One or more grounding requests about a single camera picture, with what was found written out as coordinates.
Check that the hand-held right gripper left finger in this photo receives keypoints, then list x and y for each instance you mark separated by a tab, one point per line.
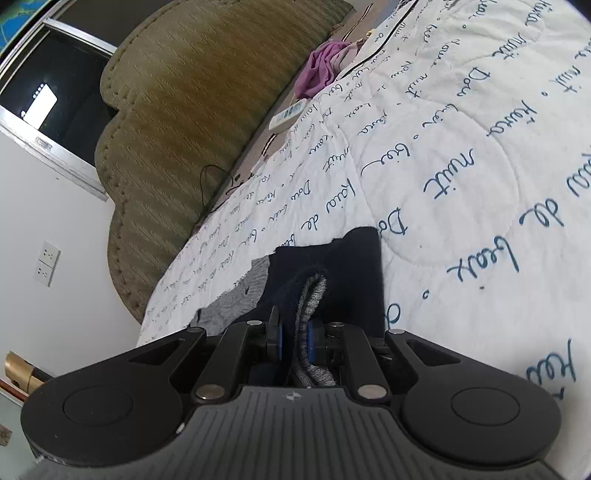
275	342

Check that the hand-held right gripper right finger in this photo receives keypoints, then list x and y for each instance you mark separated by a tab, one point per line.
310	344

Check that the dark navy garment grey lining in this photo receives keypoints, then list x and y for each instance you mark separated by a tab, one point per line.
351	277

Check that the beige bed sheet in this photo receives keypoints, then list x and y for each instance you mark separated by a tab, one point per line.
277	147

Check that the white remote control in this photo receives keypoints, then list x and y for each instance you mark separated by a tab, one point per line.
286	116

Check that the white quilt with blue script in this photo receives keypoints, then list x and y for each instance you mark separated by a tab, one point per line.
461	152

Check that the olive padded headboard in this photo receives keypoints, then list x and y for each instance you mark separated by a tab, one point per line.
184	115

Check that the brass coloured tube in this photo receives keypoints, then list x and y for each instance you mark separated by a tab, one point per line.
21	371

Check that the purple cloth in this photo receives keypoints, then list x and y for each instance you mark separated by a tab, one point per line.
316	69

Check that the pale pink cloth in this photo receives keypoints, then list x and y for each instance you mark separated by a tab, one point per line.
353	53

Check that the aluminium framed window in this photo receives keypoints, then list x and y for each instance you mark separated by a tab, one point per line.
51	106

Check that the blue green wall poster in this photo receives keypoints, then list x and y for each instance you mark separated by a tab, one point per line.
16	21

